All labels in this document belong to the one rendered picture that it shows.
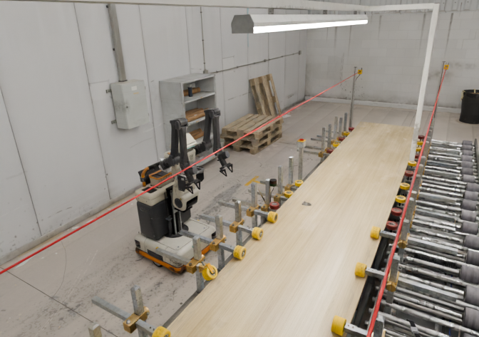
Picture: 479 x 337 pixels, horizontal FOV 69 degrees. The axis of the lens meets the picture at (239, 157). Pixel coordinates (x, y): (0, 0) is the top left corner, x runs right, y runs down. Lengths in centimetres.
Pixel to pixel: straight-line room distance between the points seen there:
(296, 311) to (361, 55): 915
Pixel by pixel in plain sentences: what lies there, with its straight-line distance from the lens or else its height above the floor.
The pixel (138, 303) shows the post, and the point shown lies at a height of 105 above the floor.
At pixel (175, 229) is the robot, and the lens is 379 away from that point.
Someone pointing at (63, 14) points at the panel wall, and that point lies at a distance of 462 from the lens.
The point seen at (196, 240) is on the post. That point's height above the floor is 112.
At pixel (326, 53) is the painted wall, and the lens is 1086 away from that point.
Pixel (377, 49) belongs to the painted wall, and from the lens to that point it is 1052.
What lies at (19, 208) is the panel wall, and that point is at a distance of 453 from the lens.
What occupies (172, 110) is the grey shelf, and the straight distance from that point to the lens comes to 549.
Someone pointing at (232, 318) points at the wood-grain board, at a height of 90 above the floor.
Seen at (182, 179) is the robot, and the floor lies 101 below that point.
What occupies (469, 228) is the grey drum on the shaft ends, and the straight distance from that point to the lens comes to 322.
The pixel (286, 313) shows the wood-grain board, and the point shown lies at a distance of 204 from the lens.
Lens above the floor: 235
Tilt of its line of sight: 21 degrees down
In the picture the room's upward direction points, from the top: 2 degrees counter-clockwise
